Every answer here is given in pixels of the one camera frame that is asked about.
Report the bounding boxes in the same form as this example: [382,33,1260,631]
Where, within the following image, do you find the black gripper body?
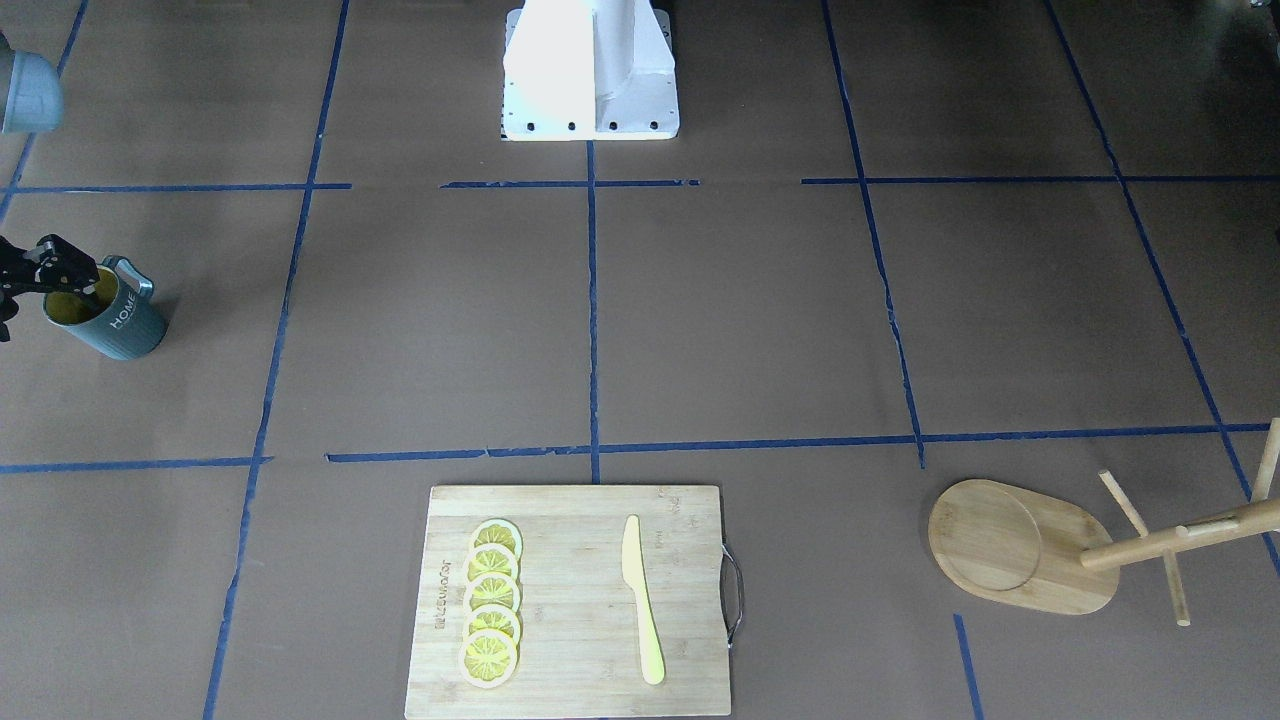
[1,234,100,297]

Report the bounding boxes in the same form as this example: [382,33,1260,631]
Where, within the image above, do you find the teal ribbed mug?
[42,255,168,361]

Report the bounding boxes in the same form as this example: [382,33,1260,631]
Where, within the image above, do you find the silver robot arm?
[1,37,99,299]

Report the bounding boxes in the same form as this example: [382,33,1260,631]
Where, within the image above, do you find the wooden mug rack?
[927,419,1279,626]

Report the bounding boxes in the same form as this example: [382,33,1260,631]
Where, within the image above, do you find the lemon slice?
[470,518,524,560]
[466,543,520,582]
[458,629,518,689]
[463,571,522,612]
[463,603,524,646]

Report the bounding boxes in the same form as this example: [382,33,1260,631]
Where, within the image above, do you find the bamboo cutting board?
[404,484,732,719]

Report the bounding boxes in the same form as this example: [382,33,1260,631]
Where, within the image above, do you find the yellow plastic knife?
[621,514,666,685]

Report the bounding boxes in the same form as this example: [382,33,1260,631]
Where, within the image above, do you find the white pedestal column base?
[500,1,681,142]

